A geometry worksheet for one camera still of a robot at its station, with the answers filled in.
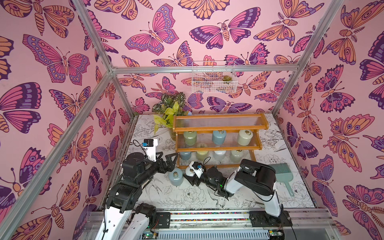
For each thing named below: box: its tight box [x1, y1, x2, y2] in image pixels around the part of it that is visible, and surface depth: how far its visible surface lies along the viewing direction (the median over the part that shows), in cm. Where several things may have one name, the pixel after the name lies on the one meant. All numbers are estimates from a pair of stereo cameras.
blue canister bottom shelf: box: [179, 151, 192, 161], surface depth 92 cm
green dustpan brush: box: [269, 162, 294, 197], surface depth 91 cm
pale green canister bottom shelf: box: [230, 150, 244, 163], surface depth 90 cm
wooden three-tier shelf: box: [172, 113, 269, 170], surface depth 89 cm
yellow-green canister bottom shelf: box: [196, 151, 209, 161], surface depth 91 cm
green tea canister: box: [183, 131, 197, 146], surface depth 82 cm
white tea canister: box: [185, 166, 196, 177], surface depth 83 cm
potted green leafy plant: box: [152, 92, 189, 141], surface depth 94 cm
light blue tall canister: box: [169, 167, 184, 186], surface depth 82 cm
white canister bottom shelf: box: [213, 150, 227, 161], surface depth 92 cm
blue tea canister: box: [212, 130, 227, 145], surface depth 82 cm
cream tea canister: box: [237, 129, 254, 146], surface depth 82 cm
